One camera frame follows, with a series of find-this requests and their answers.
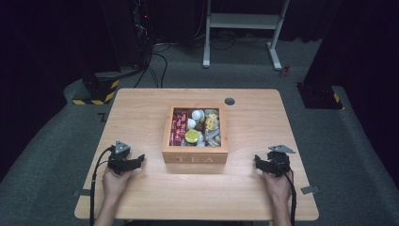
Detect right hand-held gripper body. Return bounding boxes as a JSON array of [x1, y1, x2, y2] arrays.
[[266, 144, 296, 179]]

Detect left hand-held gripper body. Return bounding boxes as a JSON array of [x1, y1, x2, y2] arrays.
[[107, 139, 136, 176]]

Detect wooden box lid with window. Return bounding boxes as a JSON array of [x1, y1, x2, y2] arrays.
[[162, 103, 230, 154]]

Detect wooden tea box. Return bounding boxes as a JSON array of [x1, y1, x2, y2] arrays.
[[161, 103, 230, 165]]

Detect yellow-lidded capsule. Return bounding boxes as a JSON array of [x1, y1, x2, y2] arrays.
[[184, 129, 201, 145]]

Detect person's right hand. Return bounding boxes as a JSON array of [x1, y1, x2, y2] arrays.
[[262, 169, 295, 204]]

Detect person's left hand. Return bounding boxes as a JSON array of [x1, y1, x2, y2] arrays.
[[102, 167, 135, 202]]

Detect grey tape piece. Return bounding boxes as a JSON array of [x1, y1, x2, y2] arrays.
[[72, 188, 92, 198], [299, 185, 320, 195]]

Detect red tea packet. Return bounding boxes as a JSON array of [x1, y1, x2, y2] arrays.
[[169, 113, 181, 147], [179, 108, 189, 146]]

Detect yellow wrapped sweets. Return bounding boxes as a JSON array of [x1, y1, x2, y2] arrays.
[[204, 112, 219, 131]]

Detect black base with hazard stripes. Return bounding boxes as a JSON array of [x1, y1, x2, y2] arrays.
[[72, 71, 121, 106]]

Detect black base with yellow mark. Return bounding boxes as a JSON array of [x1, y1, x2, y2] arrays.
[[295, 82, 343, 110]]

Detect small red floor object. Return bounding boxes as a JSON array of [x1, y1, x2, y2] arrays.
[[279, 64, 292, 78]]

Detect dark equipment rack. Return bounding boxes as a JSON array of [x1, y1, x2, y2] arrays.
[[131, 0, 155, 70]]

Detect white metal stand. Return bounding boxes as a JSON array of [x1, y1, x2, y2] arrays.
[[202, 0, 292, 72]]

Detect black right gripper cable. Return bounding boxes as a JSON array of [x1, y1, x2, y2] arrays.
[[271, 157, 298, 226]]

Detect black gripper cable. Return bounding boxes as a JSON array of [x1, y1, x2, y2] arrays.
[[271, 157, 298, 226], [89, 145, 115, 226]]

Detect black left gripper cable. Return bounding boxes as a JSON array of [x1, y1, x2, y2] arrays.
[[89, 145, 115, 226]]

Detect black floor cables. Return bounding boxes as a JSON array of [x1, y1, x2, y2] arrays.
[[133, 41, 169, 89]]

